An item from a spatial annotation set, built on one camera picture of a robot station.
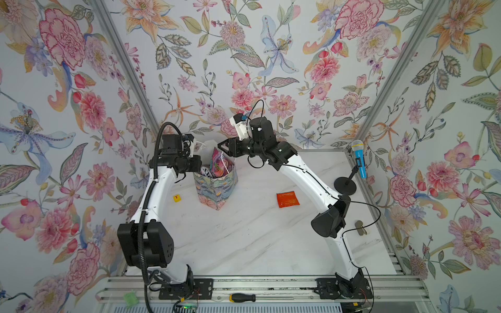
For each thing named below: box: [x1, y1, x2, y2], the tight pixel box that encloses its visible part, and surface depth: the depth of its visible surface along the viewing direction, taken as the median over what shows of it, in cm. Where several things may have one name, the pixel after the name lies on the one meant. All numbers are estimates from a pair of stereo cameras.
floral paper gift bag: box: [193, 139, 239, 211], surface depth 88 cm
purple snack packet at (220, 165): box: [210, 146, 235, 179], surface depth 86 cm
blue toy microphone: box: [350, 139, 368, 179], surface depth 91 cm
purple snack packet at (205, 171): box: [200, 166, 213, 179], surface depth 86 cm
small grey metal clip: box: [354, 219, 368, 236], surface depth 90 cm
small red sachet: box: [275, 190, 301, 209], surface depth 100 cm
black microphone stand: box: [334, 164, 359, 196], surface depth 106 cm
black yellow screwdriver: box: [228, 292, 295, 303], surface depth 73 cm
